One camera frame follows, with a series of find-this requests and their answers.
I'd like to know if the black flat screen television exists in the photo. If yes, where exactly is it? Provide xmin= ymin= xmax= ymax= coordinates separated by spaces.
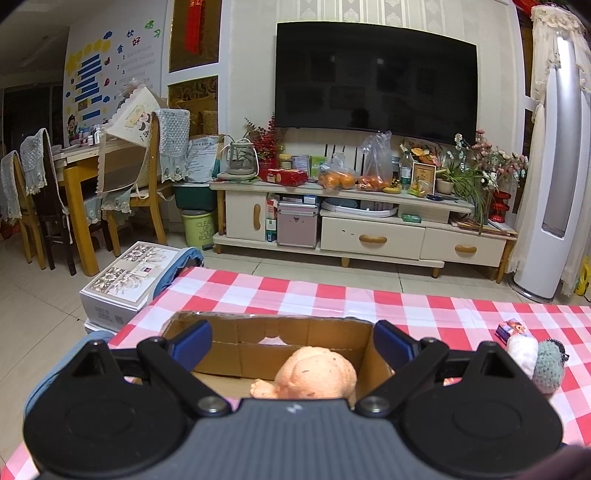
xmin=274 ymin=21 xmax=478 ymax=143

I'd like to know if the white printed carton box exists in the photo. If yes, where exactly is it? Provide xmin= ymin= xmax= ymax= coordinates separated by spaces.
xmin=79 ymin=241 xmax=184 ymax=332

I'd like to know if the red vase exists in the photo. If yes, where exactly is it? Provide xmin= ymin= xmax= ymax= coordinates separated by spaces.
xmin=489 ymin=190 xmax=511 ymax=223

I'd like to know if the cardboard box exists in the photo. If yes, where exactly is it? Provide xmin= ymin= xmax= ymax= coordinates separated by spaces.
xmin=162 ymin=311 xmax=394 ymax=403

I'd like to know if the pink storage box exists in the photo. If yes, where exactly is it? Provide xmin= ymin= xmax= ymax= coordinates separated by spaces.
xmin=277 ymin=202 xmax=318 ymax=248

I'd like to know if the peach plush toy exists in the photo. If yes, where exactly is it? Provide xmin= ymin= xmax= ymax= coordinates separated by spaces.
xmin=250 ymin=346 xmax=358 ymax=400

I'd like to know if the framed picture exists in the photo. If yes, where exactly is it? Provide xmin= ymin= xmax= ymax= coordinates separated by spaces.
xmin=411 ymin=162 xmax=437 ymax=196

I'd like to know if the white plush sock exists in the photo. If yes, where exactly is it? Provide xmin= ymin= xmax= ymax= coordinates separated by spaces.
xmin=506 ymin=334 xmax=539 ymax=379

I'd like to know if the artificial flower bouquet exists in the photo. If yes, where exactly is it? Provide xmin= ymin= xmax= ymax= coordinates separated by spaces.
xmin=437 ymin=130 xmax=529 ymax=228

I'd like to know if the cream tv stand cabinet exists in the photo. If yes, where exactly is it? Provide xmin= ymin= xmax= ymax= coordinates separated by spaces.
xmin=211 ymin=181 xmax=517 ymax=280

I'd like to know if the pink checkered tablecloth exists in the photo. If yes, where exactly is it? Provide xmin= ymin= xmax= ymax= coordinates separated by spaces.
xmin=1 ymin=263 xmax=590 ymax=479

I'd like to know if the white tower air conditioner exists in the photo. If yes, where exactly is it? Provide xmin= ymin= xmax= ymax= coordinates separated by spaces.
xmin=509 ymin=4 xmax=591 ymax=304

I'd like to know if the grey green knitted toy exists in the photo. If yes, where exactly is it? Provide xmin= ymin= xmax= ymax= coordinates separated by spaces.
xmin=532 ymin=339 xmax=569 ymax=397

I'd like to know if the green trash bin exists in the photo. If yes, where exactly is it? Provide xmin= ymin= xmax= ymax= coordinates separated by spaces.
xmin=180 ymin=210 xmax=217 ymax=250

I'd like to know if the red chinese knot decoration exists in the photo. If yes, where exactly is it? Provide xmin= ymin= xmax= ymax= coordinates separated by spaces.
xmin=184 ymin=0 xmax=205 ymax=55

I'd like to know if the wooden chair with cover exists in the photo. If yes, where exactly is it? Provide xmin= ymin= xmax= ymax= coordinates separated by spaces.
xmin=97 ymin=113 xmax=167 ymax=256

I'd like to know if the bag of oranges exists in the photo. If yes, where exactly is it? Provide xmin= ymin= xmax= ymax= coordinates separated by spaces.
xmin=318 ymin=158 xmax=358 ymax=190

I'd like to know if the wooden dining table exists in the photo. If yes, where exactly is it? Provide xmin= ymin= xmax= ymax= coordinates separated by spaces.
xmin=54 ymin=146 xmax=100 ymax=277

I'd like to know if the purple vinda tissue pack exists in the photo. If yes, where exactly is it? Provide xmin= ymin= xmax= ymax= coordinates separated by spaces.
xmin=495 ymin=319 xmax=531 ymax=344

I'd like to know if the red gift box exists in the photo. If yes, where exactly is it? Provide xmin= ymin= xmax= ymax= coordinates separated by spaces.
xmin=266 ymin=169 xmax=308 ymax=187

